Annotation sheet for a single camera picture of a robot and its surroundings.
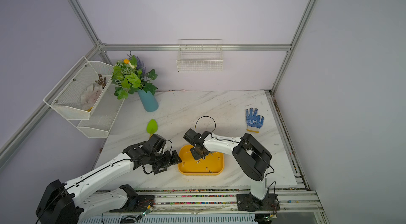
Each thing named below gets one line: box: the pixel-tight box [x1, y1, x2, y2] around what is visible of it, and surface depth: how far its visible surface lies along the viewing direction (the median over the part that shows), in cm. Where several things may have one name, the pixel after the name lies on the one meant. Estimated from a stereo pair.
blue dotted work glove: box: [245, 107, 265, 134], surface depth 106 cm
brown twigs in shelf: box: [94, 73, 107, 90], surface depth 84 cm
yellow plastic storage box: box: [177, 144, 225, 176], surface depth 87 cm
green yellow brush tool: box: [146, 118, 159, 139], surface depth 106 cm
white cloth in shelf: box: [80, 82, 103, 111], surface depth 79 cm
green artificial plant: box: [112, 51, 159, 100], surface depth 85 cm
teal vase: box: [137, 89, 159, 112], surface depth 110 cm
